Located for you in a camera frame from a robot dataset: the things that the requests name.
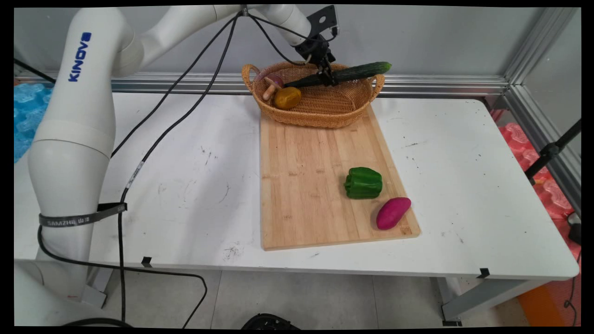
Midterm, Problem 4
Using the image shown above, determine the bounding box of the thin black cable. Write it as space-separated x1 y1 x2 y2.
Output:
110 12 325 158

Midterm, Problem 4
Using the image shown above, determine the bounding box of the red foam mat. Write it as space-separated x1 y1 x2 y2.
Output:
499 122 581 260

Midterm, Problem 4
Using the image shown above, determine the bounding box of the aluminium back rail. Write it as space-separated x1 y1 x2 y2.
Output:
14 72 511 96

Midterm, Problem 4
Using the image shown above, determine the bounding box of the black tripod leg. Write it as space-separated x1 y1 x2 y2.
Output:
524 120 581 184

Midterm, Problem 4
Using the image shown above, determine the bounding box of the grey table leg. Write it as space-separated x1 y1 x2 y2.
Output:
439 277 550 327

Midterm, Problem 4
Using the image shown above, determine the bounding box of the brown toy mushroom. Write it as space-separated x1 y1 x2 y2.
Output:
262 73 284 102

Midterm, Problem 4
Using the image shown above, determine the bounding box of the blue foam mat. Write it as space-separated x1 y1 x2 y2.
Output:
14 83 52 163

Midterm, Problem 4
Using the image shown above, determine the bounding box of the aluminium side frame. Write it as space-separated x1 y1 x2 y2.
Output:
504 7 581 216

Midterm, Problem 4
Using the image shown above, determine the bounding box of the black cable on floor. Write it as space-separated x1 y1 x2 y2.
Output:
37 226 208 328

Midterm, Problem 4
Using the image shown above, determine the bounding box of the yellow potato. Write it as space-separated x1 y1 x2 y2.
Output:
274 87 302 110

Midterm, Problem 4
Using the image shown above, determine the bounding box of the long black velcro strap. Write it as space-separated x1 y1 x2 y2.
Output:
39 203 128 228

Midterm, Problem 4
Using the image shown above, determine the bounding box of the green bell pepper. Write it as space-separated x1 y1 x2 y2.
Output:
344 167 383 200

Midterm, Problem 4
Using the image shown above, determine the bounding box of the wooden cutting board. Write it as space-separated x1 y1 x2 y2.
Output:
259 104 421 251

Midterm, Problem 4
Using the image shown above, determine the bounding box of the orange floor object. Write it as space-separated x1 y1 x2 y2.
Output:
517 283 569 328

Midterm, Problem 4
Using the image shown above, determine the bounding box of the purple sweet potato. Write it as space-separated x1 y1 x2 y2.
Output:
376 197 412 231

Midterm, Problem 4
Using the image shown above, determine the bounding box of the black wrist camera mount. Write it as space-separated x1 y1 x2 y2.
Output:
306 5 341 40

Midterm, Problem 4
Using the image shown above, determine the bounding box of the black power adapter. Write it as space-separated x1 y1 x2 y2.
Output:
567 212 581 245

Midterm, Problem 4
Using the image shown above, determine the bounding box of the dark green cucumber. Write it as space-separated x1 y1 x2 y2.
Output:
284 62 392 89

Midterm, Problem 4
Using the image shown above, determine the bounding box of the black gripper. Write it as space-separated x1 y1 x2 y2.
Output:
295 35 338 87

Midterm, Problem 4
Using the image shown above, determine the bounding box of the black round floor object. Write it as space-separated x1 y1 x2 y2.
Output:
241 313 300 331

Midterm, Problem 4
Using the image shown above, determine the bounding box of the woven wicker basket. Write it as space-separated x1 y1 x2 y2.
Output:
241 61 386 129

